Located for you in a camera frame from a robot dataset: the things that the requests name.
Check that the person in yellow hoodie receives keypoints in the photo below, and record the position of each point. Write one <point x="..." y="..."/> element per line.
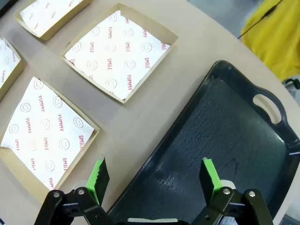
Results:
<point x="276" y="42"/>

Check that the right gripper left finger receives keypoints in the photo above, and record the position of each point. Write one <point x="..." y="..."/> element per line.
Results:
<point x="93" y="180"/>

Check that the brown cardboard donut box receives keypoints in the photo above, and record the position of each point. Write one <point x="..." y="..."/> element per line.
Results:
<point x="16" y="166"/>
<point x="66" y="20"/>
<point x="14" y="76"/>
<point x="147" y="24"/>

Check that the white printed paper liner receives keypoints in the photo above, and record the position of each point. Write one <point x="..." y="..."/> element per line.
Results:
<point x="47" y="14"/>
<point x="5" y="61"/>
<point x="112" y="54"/>
<point x="42" y="129"/>

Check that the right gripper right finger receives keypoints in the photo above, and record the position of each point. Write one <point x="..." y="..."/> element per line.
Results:
<point x="212" y="178"/>

